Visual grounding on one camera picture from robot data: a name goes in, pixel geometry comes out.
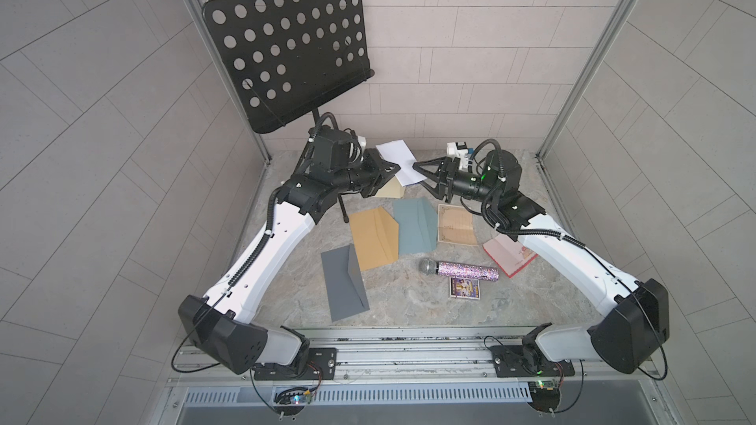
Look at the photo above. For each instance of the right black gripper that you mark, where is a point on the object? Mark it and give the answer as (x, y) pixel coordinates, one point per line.
(449, 186)

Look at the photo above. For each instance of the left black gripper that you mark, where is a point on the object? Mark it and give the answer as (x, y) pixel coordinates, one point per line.
(375, 177)

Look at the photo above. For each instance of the cream yellow envelope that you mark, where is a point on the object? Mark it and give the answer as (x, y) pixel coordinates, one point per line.
(393, 189)

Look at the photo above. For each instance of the blue bordered white letter paper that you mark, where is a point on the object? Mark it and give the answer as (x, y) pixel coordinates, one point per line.
(399, 153)

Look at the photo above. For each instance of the light blue envelope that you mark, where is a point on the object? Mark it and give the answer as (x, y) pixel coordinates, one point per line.
(418, 226)

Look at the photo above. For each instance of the tan kraft envelope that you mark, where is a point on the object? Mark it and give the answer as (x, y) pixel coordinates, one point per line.
(376, 238)

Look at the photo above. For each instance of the pink white letter paper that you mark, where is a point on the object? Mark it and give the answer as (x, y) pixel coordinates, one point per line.
(510, 256)

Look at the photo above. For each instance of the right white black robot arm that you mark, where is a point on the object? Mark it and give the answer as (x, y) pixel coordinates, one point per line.
(635, 315)

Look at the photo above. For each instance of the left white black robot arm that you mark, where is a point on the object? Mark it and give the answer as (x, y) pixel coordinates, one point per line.
(334, 163)

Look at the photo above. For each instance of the dark grey envelope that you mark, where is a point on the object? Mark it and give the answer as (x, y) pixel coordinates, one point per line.
(345, 288)

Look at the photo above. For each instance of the purple glitter microphone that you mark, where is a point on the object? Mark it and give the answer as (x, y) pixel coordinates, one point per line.
(458, 270)

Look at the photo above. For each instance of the small colourful card box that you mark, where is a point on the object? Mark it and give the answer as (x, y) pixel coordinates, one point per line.
(468, 289)

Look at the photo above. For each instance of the black perforated music stand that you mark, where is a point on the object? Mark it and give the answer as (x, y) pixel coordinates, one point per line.
(288, 57)

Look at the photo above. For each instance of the left circuit board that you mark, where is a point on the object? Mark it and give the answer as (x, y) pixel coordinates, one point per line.
(292, 401)

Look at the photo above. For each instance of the circuit board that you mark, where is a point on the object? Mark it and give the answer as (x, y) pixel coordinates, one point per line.
(292, 401)
(545, 396)

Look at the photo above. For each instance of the right circuit board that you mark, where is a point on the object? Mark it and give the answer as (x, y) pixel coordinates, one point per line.
(545, 396)

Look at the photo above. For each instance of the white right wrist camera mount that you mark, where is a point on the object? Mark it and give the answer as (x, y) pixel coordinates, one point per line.
(461, 151)

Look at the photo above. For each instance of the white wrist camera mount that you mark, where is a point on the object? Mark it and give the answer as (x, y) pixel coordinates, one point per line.
(461, 151)
(360, 147)

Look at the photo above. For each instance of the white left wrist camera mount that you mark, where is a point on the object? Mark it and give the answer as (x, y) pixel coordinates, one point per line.
(360, 147)

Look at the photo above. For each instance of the aluminium mounting rail frame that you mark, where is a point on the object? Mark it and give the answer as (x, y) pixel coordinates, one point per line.
(376, 356)

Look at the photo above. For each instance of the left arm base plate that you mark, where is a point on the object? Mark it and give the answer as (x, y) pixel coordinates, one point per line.
(312, 364)

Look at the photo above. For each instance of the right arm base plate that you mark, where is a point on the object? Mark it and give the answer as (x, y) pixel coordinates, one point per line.
(509, 362)

